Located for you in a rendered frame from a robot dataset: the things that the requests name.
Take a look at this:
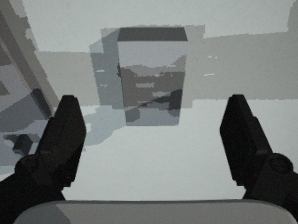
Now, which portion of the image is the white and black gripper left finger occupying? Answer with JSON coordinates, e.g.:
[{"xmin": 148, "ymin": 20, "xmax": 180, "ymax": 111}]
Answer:
[{"xmin": 0, "ymin": 95, "xmax": 86, "ymax": 224}]

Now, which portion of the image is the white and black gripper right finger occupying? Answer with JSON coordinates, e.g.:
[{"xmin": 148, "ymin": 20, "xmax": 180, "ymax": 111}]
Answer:
[{"xmin": 220, "ymin": 94, "xmax": 298, "ymax": 223}]

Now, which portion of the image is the grey fixture plate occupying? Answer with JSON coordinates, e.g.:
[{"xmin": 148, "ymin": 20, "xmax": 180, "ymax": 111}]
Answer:
[{"xmin": 0, "ymin": 10, "xmax": 55, "ymax": 166}]

